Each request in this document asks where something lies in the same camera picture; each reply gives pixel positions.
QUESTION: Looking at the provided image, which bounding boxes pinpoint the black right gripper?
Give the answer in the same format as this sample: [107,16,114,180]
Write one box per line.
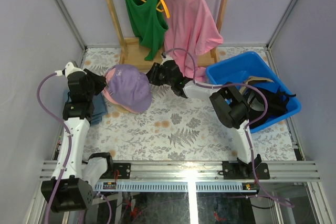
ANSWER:
[142,63,174,87]

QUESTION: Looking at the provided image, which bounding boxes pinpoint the pink cap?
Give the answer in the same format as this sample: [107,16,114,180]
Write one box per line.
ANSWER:
[101,67,144,114]

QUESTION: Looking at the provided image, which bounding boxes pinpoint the purple cap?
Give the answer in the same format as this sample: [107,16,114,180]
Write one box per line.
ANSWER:
[102,64,152,113]

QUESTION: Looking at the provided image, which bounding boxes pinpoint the beige sport cap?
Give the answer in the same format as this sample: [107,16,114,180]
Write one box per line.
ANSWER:
[239,76,273,94]

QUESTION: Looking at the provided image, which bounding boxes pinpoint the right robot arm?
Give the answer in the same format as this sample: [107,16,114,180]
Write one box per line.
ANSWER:
[146,60,261,179]

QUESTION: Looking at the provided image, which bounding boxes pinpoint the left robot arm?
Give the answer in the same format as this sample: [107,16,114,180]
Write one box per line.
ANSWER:
[41,62,115,212]

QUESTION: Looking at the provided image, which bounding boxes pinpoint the folded blue cloth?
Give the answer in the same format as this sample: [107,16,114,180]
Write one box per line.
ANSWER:
[90,93,108,126]

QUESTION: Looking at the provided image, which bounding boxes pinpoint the wooden clothes rack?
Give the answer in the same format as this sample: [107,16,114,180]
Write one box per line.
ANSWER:
[106,0,228,71]

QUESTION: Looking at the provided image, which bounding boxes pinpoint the wooden hat stand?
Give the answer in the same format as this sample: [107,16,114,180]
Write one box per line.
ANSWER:
[115,105,129,113]

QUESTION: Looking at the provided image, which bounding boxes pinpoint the pink t-shirt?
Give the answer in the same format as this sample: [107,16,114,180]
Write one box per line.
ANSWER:
[164,0,223,82]

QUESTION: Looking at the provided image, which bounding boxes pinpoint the green tank top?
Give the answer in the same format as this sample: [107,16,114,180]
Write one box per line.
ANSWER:
[124,0,169,61]

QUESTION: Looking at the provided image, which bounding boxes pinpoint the blue plastic bin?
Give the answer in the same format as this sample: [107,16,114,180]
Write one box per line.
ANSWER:
[206,51,301,133]

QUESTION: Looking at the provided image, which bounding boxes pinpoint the black sport cap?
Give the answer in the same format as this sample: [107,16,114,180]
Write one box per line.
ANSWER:
[244,87,296,129]

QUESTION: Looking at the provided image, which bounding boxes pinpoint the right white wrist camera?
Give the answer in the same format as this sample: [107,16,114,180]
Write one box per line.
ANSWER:
[161,52,173,64]

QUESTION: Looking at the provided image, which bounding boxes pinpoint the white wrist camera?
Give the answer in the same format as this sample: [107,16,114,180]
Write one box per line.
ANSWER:
[54,61,86,77]
[161,52,173,64]

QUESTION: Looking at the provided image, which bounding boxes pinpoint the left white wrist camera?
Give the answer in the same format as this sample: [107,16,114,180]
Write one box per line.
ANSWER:
[54,61,86,77]

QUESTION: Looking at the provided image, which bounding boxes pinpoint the aluminium mounting rail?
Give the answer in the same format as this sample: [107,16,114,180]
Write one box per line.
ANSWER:
[39,159,322,192]

